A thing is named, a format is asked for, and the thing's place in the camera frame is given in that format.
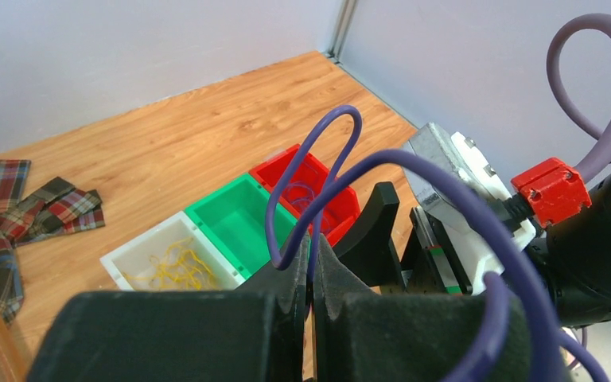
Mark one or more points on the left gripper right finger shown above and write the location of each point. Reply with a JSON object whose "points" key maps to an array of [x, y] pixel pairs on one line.
{"points": [[360, 335]]}

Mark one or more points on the aluminium frame post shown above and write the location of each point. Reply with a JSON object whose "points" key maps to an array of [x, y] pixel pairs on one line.
{"points": [[340, 31]]}

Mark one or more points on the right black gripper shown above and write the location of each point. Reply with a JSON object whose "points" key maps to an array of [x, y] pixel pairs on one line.
{"points": [[430, 264]]}

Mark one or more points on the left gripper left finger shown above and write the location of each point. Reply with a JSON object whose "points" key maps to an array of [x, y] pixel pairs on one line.
{"points": [[252, 333]]}

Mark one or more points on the white plastic bin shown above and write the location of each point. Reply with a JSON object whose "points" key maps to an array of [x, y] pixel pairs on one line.
{"points": [[173, 255]]}

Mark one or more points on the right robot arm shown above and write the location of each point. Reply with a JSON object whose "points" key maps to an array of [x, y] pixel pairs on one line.
{"points": [[573, 258]]}

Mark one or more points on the green plastic bin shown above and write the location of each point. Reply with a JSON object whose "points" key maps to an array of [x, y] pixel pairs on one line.
{"points": [[232, 218]]}

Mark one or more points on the red plastic bin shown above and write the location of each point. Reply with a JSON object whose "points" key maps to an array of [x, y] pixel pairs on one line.
{"points": [[306, 184]]}

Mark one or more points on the plaid cloth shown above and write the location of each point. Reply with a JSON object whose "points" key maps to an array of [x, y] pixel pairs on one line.
{"points": [[57, 208]]}

